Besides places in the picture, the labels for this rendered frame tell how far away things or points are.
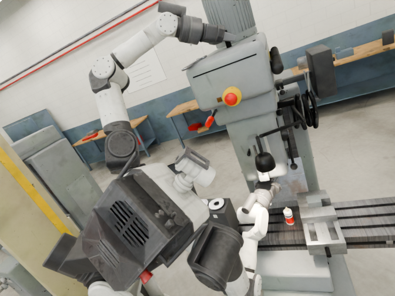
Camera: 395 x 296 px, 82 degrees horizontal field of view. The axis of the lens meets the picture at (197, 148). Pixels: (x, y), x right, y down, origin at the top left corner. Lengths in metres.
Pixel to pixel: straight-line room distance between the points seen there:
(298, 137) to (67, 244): 1.26
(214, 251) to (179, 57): 5.07
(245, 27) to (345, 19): 4.27
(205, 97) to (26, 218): 1.70
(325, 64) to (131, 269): 1.07
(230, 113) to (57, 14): 6.41
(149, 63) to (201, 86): 5.07
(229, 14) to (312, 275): 1.19
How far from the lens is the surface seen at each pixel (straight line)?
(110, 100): 0.81
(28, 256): 2.16
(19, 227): 2.11
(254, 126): 0.94
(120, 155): 0.70
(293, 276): 1.28
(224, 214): 1.24
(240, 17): 1.12
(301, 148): 1.52
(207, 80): 0.77
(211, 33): 0.89
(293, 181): 1.57
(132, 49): 0.87
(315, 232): 1.21
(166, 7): 0.90
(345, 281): 2.07
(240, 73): 0.74
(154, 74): 5.83
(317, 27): 5.23
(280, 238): 1.30
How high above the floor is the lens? 1.94
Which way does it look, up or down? 22 degrees down
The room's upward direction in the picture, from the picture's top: 23 degrees counter-clockwise
